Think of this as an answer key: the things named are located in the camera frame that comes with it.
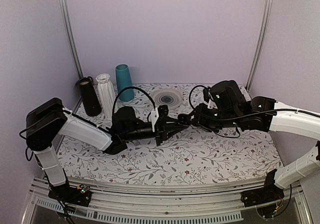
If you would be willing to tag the left aluminium frame post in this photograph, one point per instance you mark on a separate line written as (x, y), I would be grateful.
(69, 33)

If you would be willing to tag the right aluminium frame post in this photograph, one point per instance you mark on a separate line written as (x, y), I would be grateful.
(259, 46)

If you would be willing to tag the teal vase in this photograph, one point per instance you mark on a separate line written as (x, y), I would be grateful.
(124, 80)

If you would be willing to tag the spiral patterned plate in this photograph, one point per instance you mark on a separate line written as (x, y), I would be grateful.
(167, 96)

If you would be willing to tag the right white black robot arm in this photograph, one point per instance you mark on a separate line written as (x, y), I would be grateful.
(225, 106)

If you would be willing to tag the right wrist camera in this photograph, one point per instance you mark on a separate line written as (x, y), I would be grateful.
(207, 98)

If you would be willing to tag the aluminium front rail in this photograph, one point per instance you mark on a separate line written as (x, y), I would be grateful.
(218, 203)

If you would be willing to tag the white ribbed vase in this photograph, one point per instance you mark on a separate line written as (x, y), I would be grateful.
(106, 93)

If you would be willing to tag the black earbud charging case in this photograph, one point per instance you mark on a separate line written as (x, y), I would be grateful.
(184, 119)

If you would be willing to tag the aluminium frame post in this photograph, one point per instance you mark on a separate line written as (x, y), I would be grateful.
(69, 33)
(259, 46)

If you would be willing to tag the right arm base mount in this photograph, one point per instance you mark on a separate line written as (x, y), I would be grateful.
(270, 197)

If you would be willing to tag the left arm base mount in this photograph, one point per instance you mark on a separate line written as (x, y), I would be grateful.
(70, 195)

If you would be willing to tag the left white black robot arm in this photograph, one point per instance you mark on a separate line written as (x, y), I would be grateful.
(50, 119)

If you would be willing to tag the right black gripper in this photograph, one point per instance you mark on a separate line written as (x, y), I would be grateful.
(199, 119)

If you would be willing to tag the black cylinder vase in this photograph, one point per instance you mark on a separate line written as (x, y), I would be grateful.
(89, 97)

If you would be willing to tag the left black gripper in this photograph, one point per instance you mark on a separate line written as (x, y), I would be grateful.
(163, 132)

